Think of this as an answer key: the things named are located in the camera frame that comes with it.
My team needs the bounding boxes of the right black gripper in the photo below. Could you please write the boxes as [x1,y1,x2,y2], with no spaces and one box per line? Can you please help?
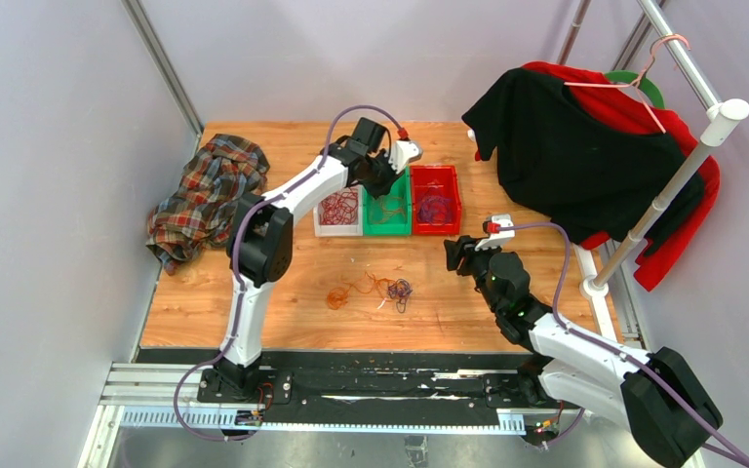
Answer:
[446,235,503,314]

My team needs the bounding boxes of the red cable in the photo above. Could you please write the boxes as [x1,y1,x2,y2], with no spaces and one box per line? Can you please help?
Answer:
[319,187,362,227]

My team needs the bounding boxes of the small orange cable bundle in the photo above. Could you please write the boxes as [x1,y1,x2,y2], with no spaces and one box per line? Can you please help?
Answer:
[325,271,396,311]

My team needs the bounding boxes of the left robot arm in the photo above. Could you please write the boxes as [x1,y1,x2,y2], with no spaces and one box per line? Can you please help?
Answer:
[213,118,423,403]

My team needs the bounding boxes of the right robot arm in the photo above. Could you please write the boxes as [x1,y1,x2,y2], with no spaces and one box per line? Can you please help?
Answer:
[444,236,724,467]

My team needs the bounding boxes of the green plastic bin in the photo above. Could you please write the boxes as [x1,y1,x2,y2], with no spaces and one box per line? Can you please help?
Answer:
[363,170,412,237]

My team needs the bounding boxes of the white plastic bin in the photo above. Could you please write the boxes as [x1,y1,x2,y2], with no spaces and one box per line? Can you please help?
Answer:
[313,185,363,237]

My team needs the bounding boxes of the red plastic bin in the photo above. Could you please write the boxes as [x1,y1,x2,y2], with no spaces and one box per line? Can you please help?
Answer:
[410,165,462,236]

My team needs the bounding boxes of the plaid flannel shirt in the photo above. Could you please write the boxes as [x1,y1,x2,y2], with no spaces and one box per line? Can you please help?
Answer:
[145,134,270,275]

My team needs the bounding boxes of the black shirt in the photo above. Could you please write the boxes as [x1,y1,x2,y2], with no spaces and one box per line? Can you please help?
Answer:
[462,61,695,246]

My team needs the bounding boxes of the red shirt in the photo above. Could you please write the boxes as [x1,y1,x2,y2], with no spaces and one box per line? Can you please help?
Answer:
[474,60,723,293]

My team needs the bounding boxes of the green hanger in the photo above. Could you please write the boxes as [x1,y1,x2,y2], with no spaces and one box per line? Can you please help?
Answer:
[604,70,666,109]

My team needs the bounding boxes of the white clothes rack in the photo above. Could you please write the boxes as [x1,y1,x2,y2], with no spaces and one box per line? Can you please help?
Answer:
[555,0,749,299]

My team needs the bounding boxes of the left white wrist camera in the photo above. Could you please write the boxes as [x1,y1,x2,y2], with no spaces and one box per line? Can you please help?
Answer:
[387,139,423,174]

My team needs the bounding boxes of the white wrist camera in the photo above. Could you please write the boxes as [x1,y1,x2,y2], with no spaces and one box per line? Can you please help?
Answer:
[475,214,515,251]
[387,139,423,174]

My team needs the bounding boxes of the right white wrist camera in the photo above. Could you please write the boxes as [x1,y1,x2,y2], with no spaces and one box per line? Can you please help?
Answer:
[475,214,515,251]

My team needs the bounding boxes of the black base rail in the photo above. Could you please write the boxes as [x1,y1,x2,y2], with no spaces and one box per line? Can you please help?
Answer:
[197,350,575,428]

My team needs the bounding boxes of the pink wire hanger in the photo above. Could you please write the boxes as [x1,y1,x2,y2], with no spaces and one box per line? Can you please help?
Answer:
[565,33,691,134]

